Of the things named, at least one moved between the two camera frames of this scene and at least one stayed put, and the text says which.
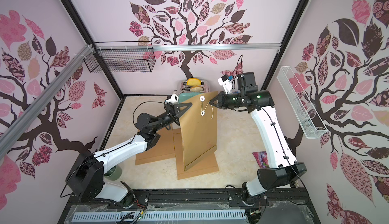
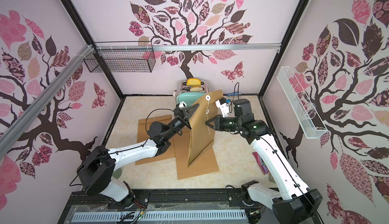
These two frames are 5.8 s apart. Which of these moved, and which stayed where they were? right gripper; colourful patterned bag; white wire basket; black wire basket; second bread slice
Moved: right gripper
Stayed: second bread slice; colourful patterned bag; black wire basket; white wire basket
